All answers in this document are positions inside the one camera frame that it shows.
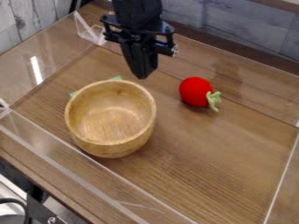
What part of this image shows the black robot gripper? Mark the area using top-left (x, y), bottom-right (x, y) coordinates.
top-left (100, 14), bottom-right (179, 80)

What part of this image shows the red plush fruit green stem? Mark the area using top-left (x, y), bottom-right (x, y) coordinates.
top-left (179, 77), bottom-right (222, 112)

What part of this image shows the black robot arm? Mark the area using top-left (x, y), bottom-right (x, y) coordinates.
top-left (100, 0), bottom-right (178, 80)

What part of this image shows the green mat under bowl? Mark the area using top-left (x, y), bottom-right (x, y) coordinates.
top-left (70, 76), bottom-right (123, 98)

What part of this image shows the light wooden bowl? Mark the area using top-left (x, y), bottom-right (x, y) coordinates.
top-left (64, 80), bottom-right (156, 158)

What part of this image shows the clear acrylic tray enclosure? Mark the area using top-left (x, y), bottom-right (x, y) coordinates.
top-left (0, 17), bottom-right (299, 224)

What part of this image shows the black metal bracket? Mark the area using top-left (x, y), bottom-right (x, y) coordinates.
top-left (26, 195), bottom-right (68, 224)

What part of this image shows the black cable at corner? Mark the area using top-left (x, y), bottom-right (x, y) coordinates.
top-left (0, 198), bottom-right (34, 224)

